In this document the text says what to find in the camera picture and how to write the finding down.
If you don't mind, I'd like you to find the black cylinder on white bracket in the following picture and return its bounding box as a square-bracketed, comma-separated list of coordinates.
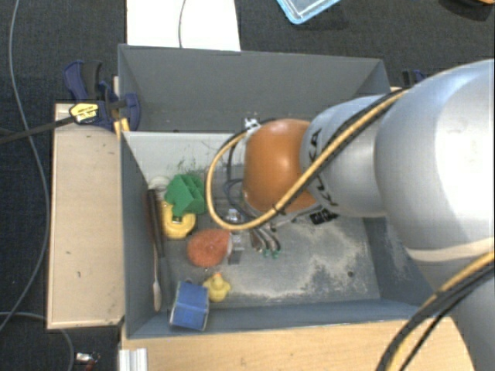
[309, 209, 339, 226]

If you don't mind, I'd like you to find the yellow rubber duck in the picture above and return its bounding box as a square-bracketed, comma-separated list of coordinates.
[202, 272, 232, 304]

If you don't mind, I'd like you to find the blue box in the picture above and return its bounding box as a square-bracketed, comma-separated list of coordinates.
[169, 280, 210, 332]

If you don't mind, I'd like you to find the dark brown stick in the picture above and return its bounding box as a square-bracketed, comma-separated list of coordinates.
[146, 189, 166, 257]

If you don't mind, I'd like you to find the white plastic spoon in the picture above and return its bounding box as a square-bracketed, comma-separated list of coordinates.
[151, 241, 162, 313]

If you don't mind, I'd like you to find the white round ring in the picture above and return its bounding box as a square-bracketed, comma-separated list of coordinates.
[148, 175, 171, 192]

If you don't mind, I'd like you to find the pale wood board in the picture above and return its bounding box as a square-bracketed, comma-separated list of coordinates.
[46, 102, 127, 330]

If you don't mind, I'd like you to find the green toy block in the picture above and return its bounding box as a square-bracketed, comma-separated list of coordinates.
[164, 173, 207, 217]

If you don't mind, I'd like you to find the orange round scrubber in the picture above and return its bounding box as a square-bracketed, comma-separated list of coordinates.
[186, 228, 232, 268]

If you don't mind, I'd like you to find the grey metal bin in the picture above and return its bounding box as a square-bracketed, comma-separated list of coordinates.
[117, 43, 436, 340]

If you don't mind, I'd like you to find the yellow tape measure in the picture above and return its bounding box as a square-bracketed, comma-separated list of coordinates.
[159, 202, 197, 240]

